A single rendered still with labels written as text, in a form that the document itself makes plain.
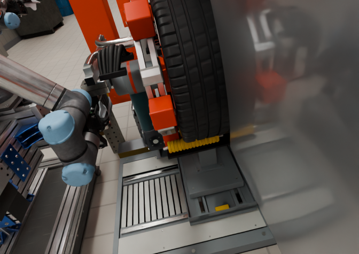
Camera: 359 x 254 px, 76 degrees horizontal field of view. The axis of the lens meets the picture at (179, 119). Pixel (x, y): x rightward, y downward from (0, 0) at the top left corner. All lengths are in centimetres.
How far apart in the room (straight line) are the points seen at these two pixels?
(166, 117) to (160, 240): 80
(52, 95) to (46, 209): 102
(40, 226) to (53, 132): 102
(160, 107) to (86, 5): 80
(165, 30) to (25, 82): 40
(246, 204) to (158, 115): 77
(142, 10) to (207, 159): 88
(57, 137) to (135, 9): 41
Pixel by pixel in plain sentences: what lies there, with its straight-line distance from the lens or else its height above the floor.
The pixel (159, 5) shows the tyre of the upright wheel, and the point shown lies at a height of 114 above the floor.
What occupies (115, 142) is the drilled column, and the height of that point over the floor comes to 11.
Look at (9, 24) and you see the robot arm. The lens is 151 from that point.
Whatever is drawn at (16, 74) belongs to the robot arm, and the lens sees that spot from 71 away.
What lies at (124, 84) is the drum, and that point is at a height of 86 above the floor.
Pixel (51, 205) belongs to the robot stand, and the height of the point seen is 21.
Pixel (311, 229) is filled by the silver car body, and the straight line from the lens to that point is 39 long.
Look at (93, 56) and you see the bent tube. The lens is 92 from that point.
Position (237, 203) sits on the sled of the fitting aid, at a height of 17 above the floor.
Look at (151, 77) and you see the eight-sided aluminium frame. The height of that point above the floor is 96.
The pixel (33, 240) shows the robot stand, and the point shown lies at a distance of 154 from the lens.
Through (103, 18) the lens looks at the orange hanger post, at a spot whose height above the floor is 103.
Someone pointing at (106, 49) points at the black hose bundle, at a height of 104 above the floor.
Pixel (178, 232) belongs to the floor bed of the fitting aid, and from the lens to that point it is 136.
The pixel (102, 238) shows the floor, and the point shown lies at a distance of 159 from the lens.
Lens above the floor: 127
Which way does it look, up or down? 37 degrees down
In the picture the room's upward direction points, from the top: 13 degrees counter-clockwise
